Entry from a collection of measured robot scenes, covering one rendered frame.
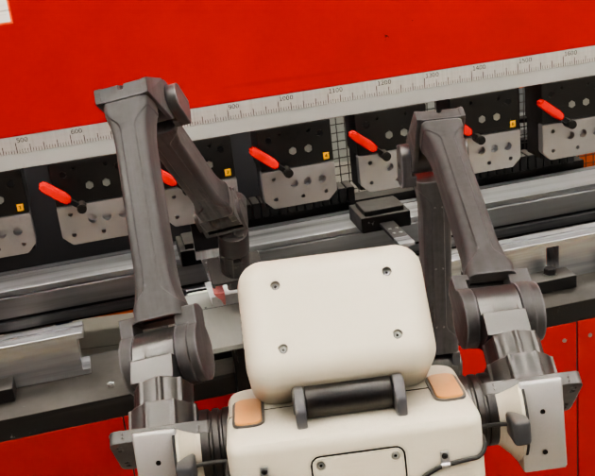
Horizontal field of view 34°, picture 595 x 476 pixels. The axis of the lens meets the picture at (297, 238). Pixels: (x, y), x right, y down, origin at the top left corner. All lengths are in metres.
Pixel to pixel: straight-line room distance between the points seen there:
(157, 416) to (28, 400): 0.88
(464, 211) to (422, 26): 0.68
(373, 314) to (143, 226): 0.36
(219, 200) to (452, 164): 0.44
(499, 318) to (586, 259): 1.06
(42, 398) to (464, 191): 1.00
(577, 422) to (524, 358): 1.12
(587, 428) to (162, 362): 1.32
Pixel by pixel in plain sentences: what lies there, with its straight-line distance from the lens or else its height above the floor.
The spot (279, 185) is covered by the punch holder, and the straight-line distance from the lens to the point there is 1.93.
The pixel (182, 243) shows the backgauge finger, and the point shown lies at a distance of 2.23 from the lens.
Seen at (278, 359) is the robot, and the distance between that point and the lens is 1.04.
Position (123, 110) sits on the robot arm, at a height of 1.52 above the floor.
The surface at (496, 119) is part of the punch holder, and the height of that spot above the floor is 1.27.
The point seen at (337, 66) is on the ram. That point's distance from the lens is 1.91.
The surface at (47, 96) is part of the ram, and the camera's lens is 1.85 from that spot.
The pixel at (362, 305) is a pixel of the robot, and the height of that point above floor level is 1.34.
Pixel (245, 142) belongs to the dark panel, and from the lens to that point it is 2.47.
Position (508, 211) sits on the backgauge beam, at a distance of 2.43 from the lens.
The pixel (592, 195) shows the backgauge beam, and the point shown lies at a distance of 2.52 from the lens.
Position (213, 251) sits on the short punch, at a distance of 2.00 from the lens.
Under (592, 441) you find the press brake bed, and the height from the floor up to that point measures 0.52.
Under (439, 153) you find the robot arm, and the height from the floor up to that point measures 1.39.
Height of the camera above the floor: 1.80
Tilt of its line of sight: 21 degrees down
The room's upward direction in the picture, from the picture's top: 7 degrees counter-clockwise
